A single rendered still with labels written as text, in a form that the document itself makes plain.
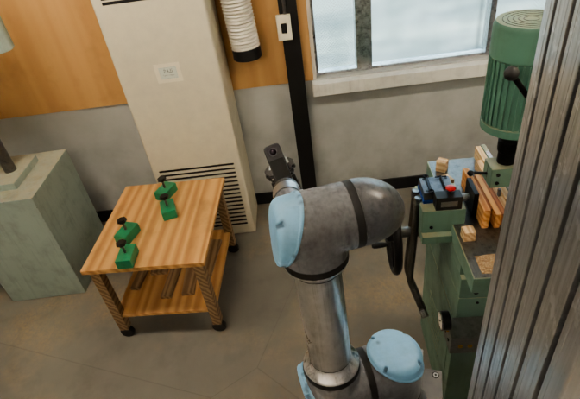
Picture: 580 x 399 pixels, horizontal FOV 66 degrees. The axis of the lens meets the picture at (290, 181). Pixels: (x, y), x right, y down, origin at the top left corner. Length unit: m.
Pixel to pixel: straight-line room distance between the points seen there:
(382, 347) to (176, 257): 1.28
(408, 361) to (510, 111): 0.72
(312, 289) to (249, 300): 1.75
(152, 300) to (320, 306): 1.72
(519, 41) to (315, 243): 0.79
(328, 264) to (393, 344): 0.34
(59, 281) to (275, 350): 1.34
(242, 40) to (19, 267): 1.75
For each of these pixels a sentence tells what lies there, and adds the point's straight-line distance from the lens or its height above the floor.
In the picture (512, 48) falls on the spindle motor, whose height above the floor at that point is 1.46.
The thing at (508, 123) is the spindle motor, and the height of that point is 1.25.
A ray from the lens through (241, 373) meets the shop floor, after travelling 2.28.
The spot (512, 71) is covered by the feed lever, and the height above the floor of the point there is 1.44.
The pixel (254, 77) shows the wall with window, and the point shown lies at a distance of 2.66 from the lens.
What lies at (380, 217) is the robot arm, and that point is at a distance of 0.72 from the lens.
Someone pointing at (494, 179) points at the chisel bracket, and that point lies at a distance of 1.51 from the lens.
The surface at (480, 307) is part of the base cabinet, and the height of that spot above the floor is 0.67.
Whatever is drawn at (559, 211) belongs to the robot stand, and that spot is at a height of 1.67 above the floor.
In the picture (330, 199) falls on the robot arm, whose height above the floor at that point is 1.46.
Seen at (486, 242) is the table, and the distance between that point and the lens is 1.48.
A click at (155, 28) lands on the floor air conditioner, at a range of 2.34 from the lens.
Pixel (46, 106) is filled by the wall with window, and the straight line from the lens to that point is 3.06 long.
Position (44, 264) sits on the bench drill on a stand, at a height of 0.26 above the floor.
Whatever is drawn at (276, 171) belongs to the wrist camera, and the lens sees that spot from 1.20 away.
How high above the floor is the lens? 1.90
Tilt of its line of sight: 35 degrees down
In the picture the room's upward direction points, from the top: 9 degrees counter-clockwise
